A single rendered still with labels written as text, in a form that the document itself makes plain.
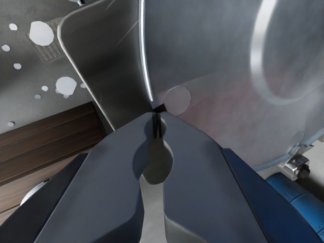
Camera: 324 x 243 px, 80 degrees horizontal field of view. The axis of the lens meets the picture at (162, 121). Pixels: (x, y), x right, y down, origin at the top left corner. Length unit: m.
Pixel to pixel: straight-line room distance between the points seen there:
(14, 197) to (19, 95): 0.40
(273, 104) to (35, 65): 0.85
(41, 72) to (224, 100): 0.83
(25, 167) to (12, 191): 0.08
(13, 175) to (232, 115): 0.68
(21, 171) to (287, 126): 0.70
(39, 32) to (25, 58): 0.68
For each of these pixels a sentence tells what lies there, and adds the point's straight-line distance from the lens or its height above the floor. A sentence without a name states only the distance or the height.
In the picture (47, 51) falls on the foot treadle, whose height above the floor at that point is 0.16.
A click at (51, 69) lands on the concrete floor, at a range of 0.92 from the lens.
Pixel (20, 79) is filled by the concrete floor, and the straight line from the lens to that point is 0.95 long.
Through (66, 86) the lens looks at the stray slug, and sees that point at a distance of 0.26.
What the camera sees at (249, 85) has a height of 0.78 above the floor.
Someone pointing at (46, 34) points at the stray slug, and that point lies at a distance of 0.24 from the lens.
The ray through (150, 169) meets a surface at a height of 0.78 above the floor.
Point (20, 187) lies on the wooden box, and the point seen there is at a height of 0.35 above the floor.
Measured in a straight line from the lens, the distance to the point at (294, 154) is 0.28.
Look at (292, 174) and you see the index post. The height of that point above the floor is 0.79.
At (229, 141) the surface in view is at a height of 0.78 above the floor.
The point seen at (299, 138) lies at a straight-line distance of 0.28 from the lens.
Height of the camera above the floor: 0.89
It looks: 52 degrees down
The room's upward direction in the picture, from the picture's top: 140 degrees clockwise
